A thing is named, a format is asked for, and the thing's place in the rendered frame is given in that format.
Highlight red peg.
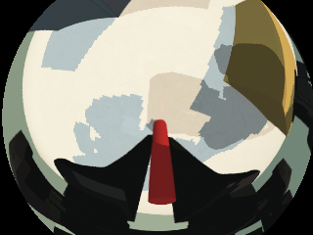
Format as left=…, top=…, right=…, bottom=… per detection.
left=148, top=118, right=176, bottom=205

